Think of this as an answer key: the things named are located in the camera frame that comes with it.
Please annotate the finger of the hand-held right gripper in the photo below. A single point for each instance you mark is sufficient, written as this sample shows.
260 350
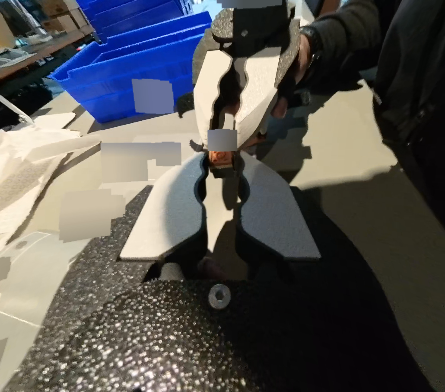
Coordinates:
260 85
208 79

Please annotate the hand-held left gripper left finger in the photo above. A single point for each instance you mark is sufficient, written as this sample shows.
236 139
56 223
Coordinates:
167 218

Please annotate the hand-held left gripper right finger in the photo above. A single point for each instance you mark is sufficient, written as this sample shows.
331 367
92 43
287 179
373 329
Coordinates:
278 221

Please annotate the small orange square plate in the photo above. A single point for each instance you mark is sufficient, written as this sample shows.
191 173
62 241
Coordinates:
219 159

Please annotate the person's right forearm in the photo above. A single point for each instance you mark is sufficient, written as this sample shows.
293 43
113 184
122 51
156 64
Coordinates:
340 37

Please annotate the grey desk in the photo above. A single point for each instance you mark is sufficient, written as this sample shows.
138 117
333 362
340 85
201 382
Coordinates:
347 155

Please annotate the person's right hand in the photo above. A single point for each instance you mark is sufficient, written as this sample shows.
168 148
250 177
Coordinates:
303 58

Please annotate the stack of blue storage bins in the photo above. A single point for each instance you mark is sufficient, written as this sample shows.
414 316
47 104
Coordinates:
121 61

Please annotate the grey instruction booklet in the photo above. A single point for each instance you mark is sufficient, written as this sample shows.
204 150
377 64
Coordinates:
34 277

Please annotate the brown cardboard box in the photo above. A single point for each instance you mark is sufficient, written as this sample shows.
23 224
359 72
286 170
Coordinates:
55 4
69 25

